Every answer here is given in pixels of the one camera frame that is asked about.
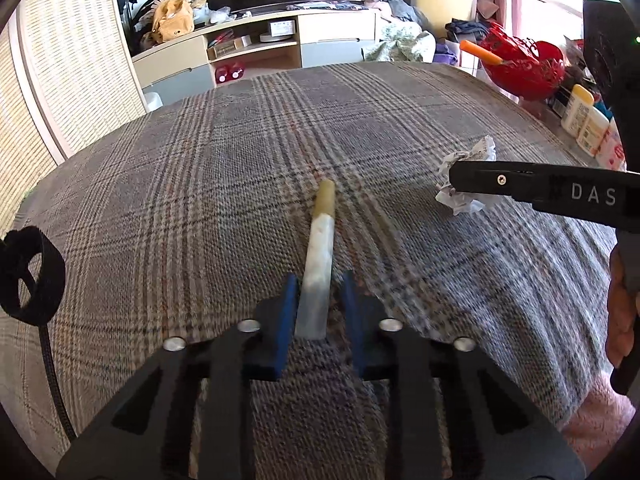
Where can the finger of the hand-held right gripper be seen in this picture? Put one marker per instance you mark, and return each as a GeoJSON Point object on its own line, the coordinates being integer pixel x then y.
{"type": "Point", "coordinates": [490, 180]}

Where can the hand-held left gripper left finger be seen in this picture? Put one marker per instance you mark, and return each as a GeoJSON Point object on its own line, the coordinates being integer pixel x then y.
{"type": "Point", "coordinates": [287, 320]}

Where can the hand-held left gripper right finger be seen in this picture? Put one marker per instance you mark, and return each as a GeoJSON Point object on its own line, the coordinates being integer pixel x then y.
{"type": "Point", "coordinates": [352, 325]}

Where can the white paper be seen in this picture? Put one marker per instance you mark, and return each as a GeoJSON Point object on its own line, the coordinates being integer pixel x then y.
{"type": "Point", "coordinates": [465, 204]}

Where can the white and yellow stick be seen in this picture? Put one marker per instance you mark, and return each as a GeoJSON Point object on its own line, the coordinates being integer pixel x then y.
{"type": "Point", "coordinates": [317, 260]}

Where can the person's right hand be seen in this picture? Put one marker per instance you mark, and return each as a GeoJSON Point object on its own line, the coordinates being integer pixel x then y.
{"type": "Point", "coordinates": [620, 325]}

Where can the yellow capped lotion bottle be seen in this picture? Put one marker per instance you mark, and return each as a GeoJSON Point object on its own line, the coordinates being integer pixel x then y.
{"type": "Point", "coordinates": [576, 110]}

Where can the white lotion bottle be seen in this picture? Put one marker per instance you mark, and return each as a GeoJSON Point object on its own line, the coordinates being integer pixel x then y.
{"type": "Point", "coordinates": [592, 135]}

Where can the red perforated bowl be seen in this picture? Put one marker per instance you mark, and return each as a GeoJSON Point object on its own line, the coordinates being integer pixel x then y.
{"type": "Point", "coordinates": [525, 70]}

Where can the dark blue clothes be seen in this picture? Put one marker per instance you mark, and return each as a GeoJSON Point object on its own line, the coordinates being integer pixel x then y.
{"type": "Point", "coordinates": [465, 30]}

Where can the plaid tablecloth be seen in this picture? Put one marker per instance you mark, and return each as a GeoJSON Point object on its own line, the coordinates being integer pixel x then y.
{"type": "Point", "coordinates": [200, 185]}

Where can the green floral cloth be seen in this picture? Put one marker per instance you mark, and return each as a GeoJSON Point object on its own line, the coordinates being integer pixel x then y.
{"type": "Point", "coordinates": [400, 45]}

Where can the pile of clothes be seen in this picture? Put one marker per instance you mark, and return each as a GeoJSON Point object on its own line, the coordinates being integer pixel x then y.
{"type": "Point", "coordinates": [395, 5]}

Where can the red bottles pack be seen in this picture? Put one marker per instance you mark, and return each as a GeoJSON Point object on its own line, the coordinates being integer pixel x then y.
{"type": "Point", "coordinates": [230, 73]}

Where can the white plastic bin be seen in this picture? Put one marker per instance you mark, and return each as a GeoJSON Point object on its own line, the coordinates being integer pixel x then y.
{"type": "Point", "coordinates": [152, 102]}

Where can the pink fluffy rug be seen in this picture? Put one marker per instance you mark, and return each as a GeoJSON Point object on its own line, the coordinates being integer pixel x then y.
{"type": "Point", "coordinates": [595, 415]}

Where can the white box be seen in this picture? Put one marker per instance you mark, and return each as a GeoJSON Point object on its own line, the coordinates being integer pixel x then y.
{"type": "Point", "coordinates": [277, 31]}

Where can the brown cardboard box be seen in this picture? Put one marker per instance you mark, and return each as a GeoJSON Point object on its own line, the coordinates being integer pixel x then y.
{"type": "Point", "coordinates": [223, 50]}

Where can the cream television cabinet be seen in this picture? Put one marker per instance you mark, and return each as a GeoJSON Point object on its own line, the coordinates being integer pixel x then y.
{"type": "Point", "coordinates": [170, 67]}

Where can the brown plush bag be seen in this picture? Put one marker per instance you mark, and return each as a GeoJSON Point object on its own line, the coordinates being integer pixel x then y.
{"type": "Point", "coordinates": [172, 22]}

